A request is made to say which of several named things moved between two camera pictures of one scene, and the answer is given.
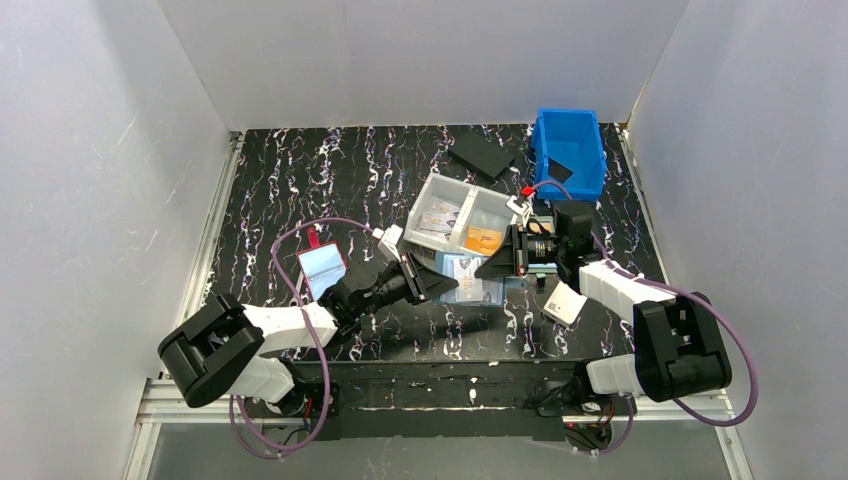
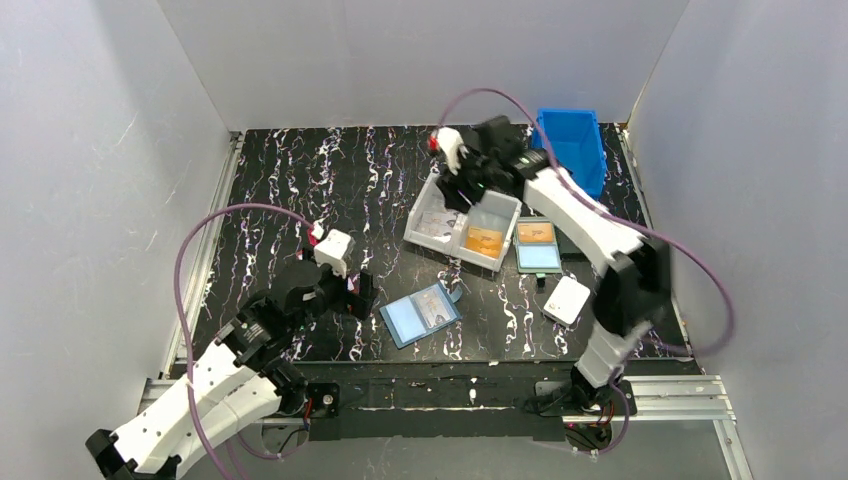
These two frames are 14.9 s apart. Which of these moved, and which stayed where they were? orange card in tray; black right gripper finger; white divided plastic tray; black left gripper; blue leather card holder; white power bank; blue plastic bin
Moved: black left gripper; black right gripper finger; blue leather card holder
Stayed: white divided plastic tray; blue plastic bin; white power bank; orange card in tray
